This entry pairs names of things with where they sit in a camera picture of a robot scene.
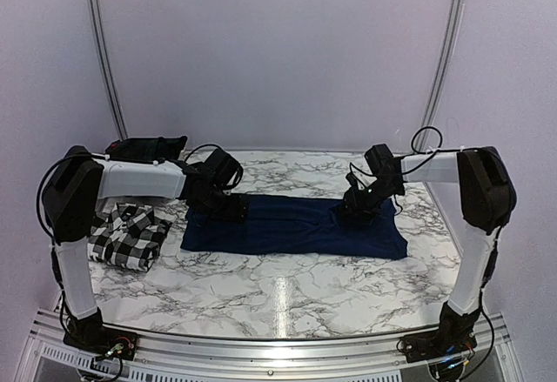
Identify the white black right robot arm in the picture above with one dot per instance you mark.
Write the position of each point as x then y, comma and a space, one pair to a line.
487, 199

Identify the aluminium frame post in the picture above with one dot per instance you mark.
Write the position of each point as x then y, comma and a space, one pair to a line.
450, 39
106, 71

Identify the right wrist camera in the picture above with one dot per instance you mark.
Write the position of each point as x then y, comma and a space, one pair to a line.
355, 182

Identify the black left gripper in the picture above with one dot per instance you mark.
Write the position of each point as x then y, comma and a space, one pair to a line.
230, 213

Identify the black white plaid shirt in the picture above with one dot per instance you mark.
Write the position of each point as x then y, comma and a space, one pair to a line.
130, 237

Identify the dark blue green clothes pile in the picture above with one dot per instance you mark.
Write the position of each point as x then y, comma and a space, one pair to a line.
146, 149

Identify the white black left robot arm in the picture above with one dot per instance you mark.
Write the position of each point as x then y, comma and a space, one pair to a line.
66, 204

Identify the navy blue t-shirt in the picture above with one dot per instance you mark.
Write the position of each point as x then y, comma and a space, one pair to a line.
289, 225

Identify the right aluminium frame post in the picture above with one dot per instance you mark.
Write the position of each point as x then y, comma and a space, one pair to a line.
450, 39

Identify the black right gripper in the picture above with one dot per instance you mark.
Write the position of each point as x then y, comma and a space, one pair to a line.
354, 204

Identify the front aluminium table rail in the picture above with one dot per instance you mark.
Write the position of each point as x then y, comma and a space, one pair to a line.
157, 356

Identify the left aluminium frame post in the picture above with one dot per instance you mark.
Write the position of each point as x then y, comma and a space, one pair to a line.
106, 71

